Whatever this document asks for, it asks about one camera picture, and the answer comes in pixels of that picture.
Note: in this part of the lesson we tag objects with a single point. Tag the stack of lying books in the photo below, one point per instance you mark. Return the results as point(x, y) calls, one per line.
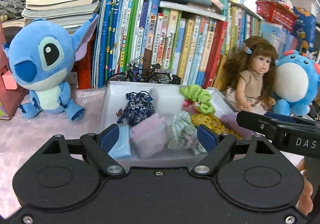
point(70, 14)

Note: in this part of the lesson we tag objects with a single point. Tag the navy patterned drawstring pouch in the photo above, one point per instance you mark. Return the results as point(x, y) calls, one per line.
point(139, 107)

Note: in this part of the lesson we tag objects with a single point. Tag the lime green scrunchie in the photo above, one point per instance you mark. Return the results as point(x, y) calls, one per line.
point(200, 97)

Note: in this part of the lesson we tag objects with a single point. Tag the light blue tissue pack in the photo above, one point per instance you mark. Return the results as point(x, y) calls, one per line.
point(122, 148)

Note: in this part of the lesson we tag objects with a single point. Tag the row of upright books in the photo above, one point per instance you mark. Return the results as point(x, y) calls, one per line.
point(172, 33)

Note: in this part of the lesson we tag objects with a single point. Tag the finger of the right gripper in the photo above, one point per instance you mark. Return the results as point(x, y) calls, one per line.
point(297, 120)
point(258, 123)

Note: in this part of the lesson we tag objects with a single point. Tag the round blue plush monster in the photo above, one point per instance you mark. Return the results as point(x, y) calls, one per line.
point(296, 84)

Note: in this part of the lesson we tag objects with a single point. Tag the white foam block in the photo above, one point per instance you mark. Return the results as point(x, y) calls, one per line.
point(167, 99)

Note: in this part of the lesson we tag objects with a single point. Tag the green checked fabric scrunchie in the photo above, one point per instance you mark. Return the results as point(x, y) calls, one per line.
point(183, 134)

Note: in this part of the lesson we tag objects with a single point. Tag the miniature black bicycle model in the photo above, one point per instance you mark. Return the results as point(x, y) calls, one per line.
point(144, 75)

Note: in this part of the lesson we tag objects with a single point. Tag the pink triangular toy house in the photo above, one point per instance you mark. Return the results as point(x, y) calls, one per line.
point(10, 93)

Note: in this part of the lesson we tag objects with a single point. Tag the brown haired baby doll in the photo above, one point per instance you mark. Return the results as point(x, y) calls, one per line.
point(250, 75)

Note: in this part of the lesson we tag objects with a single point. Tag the grey crumpled cloth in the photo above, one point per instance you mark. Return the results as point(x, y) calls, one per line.
point(12, 8)

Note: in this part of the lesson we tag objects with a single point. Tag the blue Stitch plush toy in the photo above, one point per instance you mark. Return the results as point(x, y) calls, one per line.
point(40, 57)

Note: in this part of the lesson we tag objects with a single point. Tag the person's right hand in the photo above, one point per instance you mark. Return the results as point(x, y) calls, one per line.
point(305, 203)

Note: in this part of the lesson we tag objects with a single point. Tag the yellow sequin pouch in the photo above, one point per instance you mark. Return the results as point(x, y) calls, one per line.
point(213, 123)

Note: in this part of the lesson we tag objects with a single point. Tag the lilac sock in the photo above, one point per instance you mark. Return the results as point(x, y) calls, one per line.
point(149, 137)

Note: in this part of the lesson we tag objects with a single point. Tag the red plastic basket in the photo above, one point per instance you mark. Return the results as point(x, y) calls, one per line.
point(275, 12)

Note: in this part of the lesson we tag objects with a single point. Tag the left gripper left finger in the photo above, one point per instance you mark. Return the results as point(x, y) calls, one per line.
point(97, 147)

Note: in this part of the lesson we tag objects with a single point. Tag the blue cardboard carton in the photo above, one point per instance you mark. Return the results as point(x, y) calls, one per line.
point(305, 25)

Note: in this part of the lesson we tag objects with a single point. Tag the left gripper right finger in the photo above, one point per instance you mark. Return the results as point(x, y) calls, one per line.
point(218, 149)

